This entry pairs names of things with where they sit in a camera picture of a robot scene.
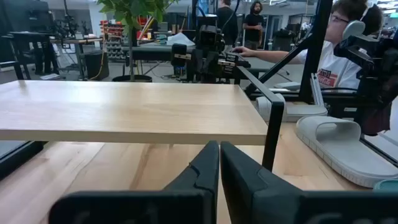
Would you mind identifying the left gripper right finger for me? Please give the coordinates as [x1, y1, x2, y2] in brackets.
[220, 141, 398, 224]

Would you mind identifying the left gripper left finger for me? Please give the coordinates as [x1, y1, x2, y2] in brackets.
[49, 140, 220, 224]

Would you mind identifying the light grey rubber slide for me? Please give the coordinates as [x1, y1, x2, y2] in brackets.
[255, 93, 328, 123]
[295, 115, 398, 189]

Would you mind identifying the teal green rubber slide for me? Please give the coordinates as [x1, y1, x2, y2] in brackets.
[373, 179, 398, 191]

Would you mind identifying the seated person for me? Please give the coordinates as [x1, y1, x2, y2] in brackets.
[233, 0, 385, 91]

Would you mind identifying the standing person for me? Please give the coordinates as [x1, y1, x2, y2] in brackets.
[216, 0, 239, 52]
[242, 1, 265, 50]

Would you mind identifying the black trash bin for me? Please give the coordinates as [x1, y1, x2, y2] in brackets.
[83, 50, 110, 81]

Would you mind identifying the red and blue parts rack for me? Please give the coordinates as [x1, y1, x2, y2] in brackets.
[99, 20, 126, 62]

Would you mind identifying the green potted plant black pot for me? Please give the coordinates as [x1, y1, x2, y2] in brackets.
[96, 0, 180, 83]

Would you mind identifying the wooden background table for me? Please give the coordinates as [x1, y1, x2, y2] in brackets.
[49, 36, 104, 80]

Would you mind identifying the dark background desk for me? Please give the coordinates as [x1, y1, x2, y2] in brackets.
[0, 29, 60, 80]

